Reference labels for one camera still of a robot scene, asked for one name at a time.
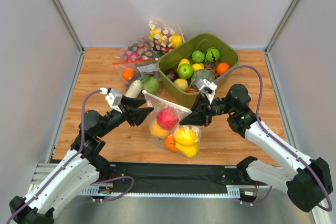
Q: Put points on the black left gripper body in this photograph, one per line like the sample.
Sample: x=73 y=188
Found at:
x=128 y=115

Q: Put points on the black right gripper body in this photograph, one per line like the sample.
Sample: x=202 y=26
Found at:
x=205 y=112

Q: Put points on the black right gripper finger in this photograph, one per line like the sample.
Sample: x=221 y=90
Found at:
x=196 y=118
x=201 y=105

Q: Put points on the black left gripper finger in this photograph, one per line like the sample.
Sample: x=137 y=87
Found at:
x=133 y=102
x=138 y=115

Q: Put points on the clear zip bag with fruit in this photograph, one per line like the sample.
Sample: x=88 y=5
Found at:
x=182 y=139

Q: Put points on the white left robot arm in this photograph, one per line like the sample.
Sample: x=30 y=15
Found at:
x=82 y=165

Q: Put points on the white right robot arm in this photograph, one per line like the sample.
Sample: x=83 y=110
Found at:
x=305 y=180

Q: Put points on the fake red peach in bag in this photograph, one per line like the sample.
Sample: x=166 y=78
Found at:
x=167 y=118

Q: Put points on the fake orange in bag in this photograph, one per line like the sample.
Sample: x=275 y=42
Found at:
x=128 y=74

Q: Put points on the fake green cabbage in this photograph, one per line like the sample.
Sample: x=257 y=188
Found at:
x=150 y=84

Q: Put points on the fake yellow quince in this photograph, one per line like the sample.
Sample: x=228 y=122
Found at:
x=182 y=84

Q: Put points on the clear bag with orange zipper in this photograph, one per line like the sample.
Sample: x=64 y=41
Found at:
x=139 y=75

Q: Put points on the fake netted melon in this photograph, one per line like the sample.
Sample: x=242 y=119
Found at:
x=202 y=74

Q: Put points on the fake green apple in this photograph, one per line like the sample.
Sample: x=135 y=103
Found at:
x=185 y=71

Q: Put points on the fake yellow pear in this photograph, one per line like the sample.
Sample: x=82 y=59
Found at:
x=197 y=66

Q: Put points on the fake orange in bin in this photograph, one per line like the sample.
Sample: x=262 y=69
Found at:
x=222 y=68

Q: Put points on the fake dark red plum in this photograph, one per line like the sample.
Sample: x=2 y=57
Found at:
x=172 y=74

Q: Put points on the fake yellow lemon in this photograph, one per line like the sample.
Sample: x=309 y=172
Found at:
x=183 y=61

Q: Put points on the fake bumpy green fruit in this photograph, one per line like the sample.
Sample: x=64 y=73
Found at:
x=198 y=56

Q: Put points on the fake striped watermelon ball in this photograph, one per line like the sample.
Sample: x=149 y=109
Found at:
x=212 y=54

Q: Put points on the polka dot bag with strawberry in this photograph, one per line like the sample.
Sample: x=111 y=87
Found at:
x=137 y=50

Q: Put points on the polka dot bag with lemon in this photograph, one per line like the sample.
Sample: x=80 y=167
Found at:
x=164 y=37

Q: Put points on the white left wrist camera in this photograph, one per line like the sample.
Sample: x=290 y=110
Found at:
x=113 y=98

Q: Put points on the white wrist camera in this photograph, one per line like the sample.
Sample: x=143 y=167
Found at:
x=113 y=98
x=207 y=88

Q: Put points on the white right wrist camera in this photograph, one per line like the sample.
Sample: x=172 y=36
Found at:
x=207 y=88

